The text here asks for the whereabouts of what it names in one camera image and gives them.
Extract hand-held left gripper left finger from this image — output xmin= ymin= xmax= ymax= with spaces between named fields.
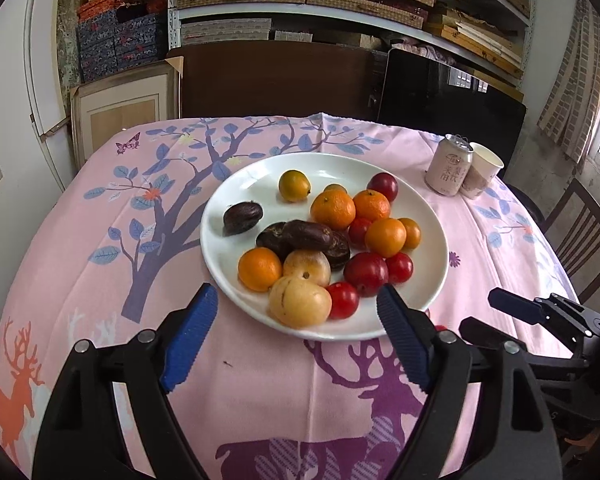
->
xmin=32 ymin=282 xmax=219 ymax=480

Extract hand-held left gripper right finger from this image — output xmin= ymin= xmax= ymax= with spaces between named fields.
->
xmin=376 ymin=284 xmax=563 ymax=480

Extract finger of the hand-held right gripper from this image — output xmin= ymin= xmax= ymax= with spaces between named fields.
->
xmin=488 ymin=287 xmax=600 ymax=339
xmin=459 ymin=316 xmax=589 ymax=387

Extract small red plum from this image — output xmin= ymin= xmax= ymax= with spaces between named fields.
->
xmin=385 ymin=252 xmax=414 ymax=285
xmin=348 ymin=217 xmax=373 ymax=250
xmin=326 ymin=282 xmax=360 ymax=320

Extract dark purple passion fruit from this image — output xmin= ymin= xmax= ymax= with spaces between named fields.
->
xmin=223 ymin=202 xmax=264 ymax=235
xmin=325 ymin=231 xmax=351 ymax=272
xmin=282 ymin=219 xmax=336 ymax=251
xmin=256 ymin=221 xmax=293 ymax=262

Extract yellow round melon fruit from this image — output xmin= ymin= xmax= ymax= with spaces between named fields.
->
xmin=268 ymin=275 xmax=333 ymax=330

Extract yellow melon fruit with hole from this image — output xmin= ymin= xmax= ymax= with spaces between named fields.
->
xmin=283 ymin=249 xmax=331 ymax=287

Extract white round plate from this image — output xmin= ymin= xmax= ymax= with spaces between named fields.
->
xmin=200 ymin=152 xmax=450 ymax=342

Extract dark wooden chair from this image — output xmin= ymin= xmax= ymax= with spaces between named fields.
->
xmin=540 ymin=177 xmax=600 ymax=303

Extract pink printed tablecloth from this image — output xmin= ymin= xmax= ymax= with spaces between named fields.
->
xmin=0 ymin=112 xmax=581 ymax=480

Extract white paper cup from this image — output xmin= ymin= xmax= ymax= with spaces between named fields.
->
xmin=461 ymin=142 xmax=505 ymax=200

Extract pale pink drink can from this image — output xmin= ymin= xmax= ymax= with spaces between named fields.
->
xmin=425 ymin=134 xmax=474 ymax=196

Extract black glossy panel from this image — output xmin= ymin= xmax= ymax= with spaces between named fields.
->
xmin=377 ymin=49 xmax=527 ymax=181

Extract brick pattern curtain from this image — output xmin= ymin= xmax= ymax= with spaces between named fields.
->
xmin=536 ymin=0 xmax=600 ymax=163

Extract stack of pale wooden boxes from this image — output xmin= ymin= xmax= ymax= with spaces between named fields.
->
xmin=425 ymin=5 xmax=526 ymax=80

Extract brown wooden board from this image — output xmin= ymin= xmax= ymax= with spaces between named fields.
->
xmin=166 ymin=42 xmax=388 ymax=120

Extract pink cloth bundle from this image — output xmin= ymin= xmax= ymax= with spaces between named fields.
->
xmin=392 ymin=42 xmax=456 ymax=64

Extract white door panel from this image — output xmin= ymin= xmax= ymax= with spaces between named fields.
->
xmin=24 ymin=0 xmax=81 ymax=191

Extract stack of blue patterned boxes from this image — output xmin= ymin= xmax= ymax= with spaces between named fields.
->
xmin=76 ymin=10 xmax=168 ymax=83

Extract white metal shelf unit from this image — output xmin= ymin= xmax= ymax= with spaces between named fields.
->
xmin=167 ymin=0 xmax=536 ymax=86

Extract stack of orange boxes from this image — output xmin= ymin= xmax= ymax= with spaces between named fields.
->
xmin=77 ymin=0 xmax=168 ymax=25

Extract wooden picture frame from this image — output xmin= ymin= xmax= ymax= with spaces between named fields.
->
xmin=70 ymin=57 xmax=181 ymax=168

